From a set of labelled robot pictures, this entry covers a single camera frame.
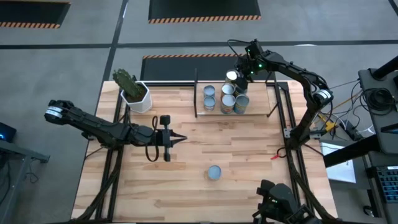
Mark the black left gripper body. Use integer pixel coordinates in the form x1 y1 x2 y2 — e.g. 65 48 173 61
155 115 172 162

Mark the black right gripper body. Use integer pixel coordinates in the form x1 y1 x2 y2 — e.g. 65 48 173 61
235 54 271 77

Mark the tall cream label can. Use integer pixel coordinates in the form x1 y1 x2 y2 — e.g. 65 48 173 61
225 69 240 85

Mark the tall orange pineapple can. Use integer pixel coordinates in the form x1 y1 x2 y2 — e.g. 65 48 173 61
221 83 236 100

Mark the tall teal tomato can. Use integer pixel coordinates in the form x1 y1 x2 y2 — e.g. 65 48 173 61
220 94 236 115

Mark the short patterned tin can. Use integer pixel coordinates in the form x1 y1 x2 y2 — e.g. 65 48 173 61
203 95 216 112

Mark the white plant pot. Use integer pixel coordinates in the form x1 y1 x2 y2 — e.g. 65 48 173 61
120 81 153 114

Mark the short white mixed fruit can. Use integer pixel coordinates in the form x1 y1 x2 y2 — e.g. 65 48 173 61
206 164 223 181

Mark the black floor mat striped edge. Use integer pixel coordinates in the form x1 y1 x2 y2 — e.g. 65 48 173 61
147 0 262 25
140 53 276 82
0 0 72 29

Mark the green cactus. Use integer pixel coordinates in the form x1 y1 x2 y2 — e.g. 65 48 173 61
112 68 147 102

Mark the black power brick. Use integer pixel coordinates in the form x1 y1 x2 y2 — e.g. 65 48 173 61
343 119 362 141

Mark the white paper sheet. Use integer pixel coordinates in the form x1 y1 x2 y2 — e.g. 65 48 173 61
320 141 358 184

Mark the grey side desk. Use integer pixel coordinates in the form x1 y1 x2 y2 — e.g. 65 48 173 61
0 138 50 224

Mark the black device blue light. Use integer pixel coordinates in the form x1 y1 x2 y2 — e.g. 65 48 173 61
0 121 17 144

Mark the black keyboard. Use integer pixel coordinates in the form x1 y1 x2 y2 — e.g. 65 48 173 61
377 166 398 203

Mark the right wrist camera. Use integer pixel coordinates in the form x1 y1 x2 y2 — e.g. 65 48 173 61
245 39 264 58

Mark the black wire shelf rack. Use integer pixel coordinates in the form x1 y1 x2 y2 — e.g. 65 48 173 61
193 68 279 118

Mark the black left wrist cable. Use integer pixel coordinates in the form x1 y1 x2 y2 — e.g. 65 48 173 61
144 115 160 162

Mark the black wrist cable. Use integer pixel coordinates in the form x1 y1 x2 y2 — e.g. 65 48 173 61
226 39 249 60
144 115 160 162

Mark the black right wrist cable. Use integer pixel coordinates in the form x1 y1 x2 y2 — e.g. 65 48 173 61
226 39 249 60

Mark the black aluminium table frame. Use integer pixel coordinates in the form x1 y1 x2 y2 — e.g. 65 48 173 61
73 79 340 224

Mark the yellow cable connector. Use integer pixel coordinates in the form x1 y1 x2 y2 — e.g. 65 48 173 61
318 113 337 132

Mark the coiled black cable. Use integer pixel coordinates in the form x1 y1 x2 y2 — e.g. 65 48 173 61
362 88 396 109

